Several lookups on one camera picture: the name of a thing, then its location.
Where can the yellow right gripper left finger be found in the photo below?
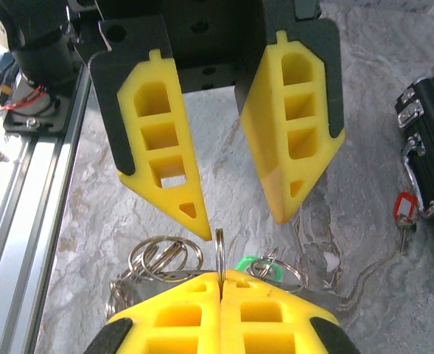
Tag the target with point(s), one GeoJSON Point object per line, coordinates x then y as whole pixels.
{"type": "Point", "coordinates": [209, 332]}

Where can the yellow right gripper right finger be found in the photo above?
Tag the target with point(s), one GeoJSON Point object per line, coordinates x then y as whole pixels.
{"type": "Point", "coordinates": [297, 332]}

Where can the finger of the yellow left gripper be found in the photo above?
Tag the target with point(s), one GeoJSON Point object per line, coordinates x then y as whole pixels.
{"type": "Point", "coordinates": [272, 166]}
{"type": "Point", "coordinates": [187, 147]}

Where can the metal key holder with rings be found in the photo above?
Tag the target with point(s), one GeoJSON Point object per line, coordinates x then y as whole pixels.
{"type": "Point", "coordinates": [157, 280]}

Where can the green key tag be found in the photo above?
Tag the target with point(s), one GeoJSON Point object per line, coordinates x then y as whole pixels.
{"type": "Point", "coordinates": [244, 262]}

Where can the silver split keyring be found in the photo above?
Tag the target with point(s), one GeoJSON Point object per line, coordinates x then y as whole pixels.
{"type": "Point", "coordinates": [220, 254]}

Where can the key with red tag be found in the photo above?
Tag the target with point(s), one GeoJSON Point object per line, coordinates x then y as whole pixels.
{"type": "Point", "coordinates": [406, 208]}

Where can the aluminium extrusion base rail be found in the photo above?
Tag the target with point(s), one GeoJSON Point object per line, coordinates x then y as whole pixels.
{"type": "Point", "coordinates": [25, 191]}

